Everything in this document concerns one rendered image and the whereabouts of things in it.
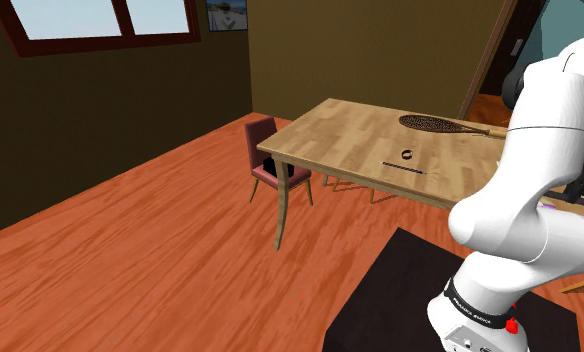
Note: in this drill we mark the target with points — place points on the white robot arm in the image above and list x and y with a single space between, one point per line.
540 146

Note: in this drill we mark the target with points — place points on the dark robot stand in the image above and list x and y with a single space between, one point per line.
394 292

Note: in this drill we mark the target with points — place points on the brown wooden racket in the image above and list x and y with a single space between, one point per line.
426 122

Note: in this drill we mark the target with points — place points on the wooden chair legs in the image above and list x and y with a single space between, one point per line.
325 180

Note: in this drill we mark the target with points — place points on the light wooden table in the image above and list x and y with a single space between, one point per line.
350 131

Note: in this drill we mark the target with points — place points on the red upholstered chair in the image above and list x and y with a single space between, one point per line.
260 134

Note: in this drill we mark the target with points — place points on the brown doorway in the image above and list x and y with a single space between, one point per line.
496 53

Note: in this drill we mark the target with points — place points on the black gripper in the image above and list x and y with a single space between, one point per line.
583 187

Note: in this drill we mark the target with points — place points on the red-framed window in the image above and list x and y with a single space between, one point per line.
68 19

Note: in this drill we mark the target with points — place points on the framed wall picture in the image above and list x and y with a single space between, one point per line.
226 14

